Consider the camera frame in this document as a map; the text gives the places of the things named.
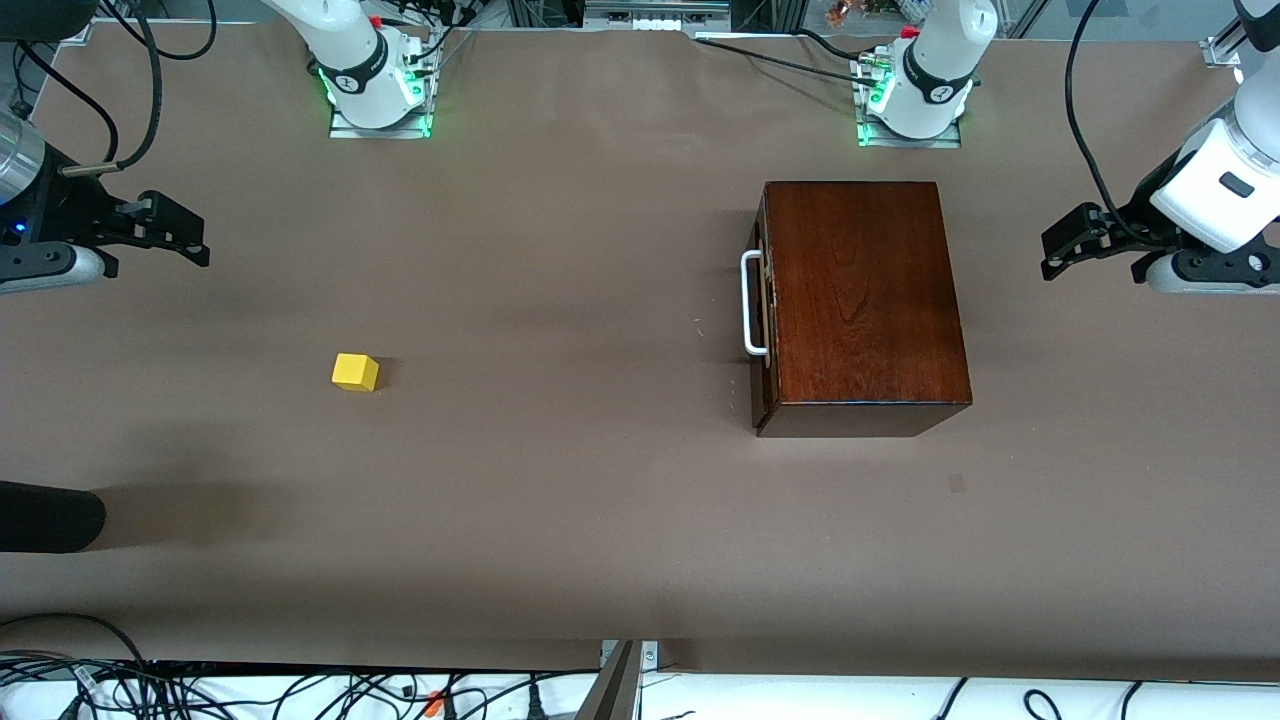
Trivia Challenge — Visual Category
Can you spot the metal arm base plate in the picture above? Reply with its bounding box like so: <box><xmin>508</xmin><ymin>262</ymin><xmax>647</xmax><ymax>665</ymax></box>
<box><xmin>328</xmin><ymin>28</ymin><xmax>435</xmax><ymax>140</ymax></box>
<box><xmin>853</xmin><ymin>50</ymin><xmax>964</xmax><ymax>150</ymax></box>

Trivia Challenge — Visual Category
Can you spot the grey metal post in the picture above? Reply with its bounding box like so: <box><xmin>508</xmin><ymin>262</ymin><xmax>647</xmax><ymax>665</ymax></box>
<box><xmin>575</xmin><ymin>640</ymin><xmax>659</xmax><ymax>720</ymax></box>

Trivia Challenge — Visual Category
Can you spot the white power strip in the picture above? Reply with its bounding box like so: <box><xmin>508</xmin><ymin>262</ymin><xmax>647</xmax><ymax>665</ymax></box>
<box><xmin>583</xmin><ymin>0</ymin><xmax>733</xmax><ymax>33</ymax></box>

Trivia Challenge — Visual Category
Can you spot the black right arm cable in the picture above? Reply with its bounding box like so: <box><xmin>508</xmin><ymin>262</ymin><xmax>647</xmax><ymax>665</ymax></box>
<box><xmin>60</xmin><ymin>0</ymin><xmax>218</xmax><ymax>179</ymax></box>

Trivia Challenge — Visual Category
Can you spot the yellow block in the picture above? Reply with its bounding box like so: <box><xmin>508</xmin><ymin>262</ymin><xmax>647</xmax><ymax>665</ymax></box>
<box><xmin>331</xmin><ymin>353</ymin><xmax>381</xmax><ymax>393</ymax></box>

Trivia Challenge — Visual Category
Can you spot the dark wooden cabinet box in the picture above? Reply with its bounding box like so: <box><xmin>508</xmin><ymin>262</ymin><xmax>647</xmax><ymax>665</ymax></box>
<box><xmin>752</xmin><ymin>180</ymin><xmax>974</xmax><ymax>439</ymax></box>

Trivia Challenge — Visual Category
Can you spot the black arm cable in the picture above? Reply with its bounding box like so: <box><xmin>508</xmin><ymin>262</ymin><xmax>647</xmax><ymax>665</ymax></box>
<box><xmin>60</xmin><ymin>0</ymin><xmax>218</xmax><ymax>179</ymax></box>
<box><xmin>1063</xmin><ymin>0</ymin><xmax>1151</xmax><ymax>246</ymax></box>

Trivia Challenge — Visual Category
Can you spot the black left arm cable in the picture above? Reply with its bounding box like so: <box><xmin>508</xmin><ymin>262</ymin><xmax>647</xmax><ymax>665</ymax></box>
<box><xmin>1063</xmin><ymin>0</ymin><xmax>1151</xmax><ymax>246</ymax></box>

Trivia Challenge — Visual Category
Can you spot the wooden drawer with white handle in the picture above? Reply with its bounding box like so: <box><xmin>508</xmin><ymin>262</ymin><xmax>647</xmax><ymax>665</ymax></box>
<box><xmin>740</xmin><ymin>190</ymin><xmax>780</xmax><ymax>433</ymax></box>

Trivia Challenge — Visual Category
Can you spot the black looping cable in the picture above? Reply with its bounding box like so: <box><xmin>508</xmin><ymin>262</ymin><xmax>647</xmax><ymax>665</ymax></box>
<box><xmin>0</xmin><ymin>612</ymin><xmax>151</xmax><ymax>667</ymax></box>

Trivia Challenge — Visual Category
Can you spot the black cable on table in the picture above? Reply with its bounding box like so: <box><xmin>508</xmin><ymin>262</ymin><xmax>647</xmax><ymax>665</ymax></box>
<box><xmin>694</xmin><ymin>34</ymin><xmax>876</xmax><ymax>83</ymax></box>

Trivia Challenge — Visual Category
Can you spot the thin black cable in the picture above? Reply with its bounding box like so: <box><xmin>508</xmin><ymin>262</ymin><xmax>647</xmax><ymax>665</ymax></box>
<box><xmin>10</xmin><ymin>40</ymin><xmax>121</xmax><ymax>166</ymax></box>

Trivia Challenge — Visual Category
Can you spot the black cylinder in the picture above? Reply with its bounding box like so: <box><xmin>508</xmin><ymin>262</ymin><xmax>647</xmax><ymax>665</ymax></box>
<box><xmin>0</xmin><ymin>480</ymin><xmax>107</xmax><ymax>554</ymax></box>

